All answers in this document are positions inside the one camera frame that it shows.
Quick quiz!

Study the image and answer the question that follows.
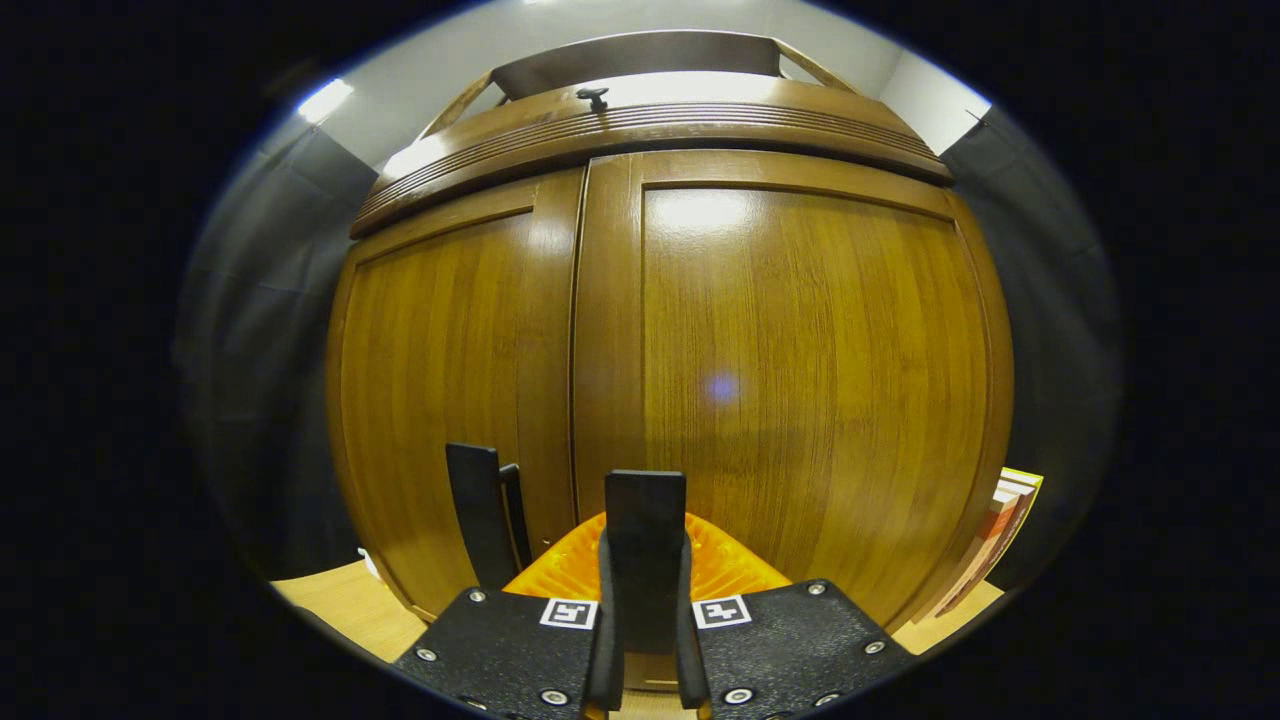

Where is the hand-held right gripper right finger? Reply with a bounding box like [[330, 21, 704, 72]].
[[675, 512, 916, 720]]

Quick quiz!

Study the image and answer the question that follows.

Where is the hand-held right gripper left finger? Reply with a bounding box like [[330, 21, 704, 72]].
[[395, 512, 626, 720]]

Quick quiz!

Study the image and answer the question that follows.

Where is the wooden shoe cabinet door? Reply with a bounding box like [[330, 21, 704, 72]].
[[570, 148, 1016, 691], [325, 165, 588, 621]]

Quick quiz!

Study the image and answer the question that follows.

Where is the wooden double-door shoe cabinet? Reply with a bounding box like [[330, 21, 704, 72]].
[[325, 30, 1016, 633]]

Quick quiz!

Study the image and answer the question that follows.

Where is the wooden cabinet drawer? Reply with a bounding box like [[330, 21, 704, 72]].
[[385, 72, 941, 169]]

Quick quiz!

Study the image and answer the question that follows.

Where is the white and orange book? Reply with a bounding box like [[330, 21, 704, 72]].
[[935, 488, 1021, 619]]

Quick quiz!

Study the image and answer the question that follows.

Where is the brown book with white spine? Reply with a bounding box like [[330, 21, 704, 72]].
[[950, 480, 1036, 611]]

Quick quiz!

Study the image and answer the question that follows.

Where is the black backdrop cloth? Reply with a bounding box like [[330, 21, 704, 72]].
[[175, 105, 1121, 591]]

